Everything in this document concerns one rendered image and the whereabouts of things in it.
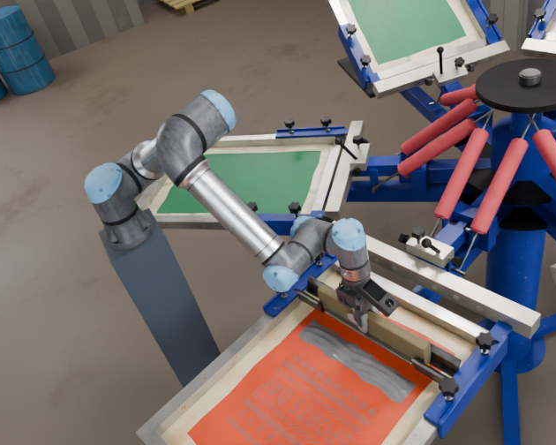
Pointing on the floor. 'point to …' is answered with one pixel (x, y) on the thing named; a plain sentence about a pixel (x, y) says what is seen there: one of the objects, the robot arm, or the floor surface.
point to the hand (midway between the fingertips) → (371, 326)
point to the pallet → (181, 4)
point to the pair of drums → (11, 56)
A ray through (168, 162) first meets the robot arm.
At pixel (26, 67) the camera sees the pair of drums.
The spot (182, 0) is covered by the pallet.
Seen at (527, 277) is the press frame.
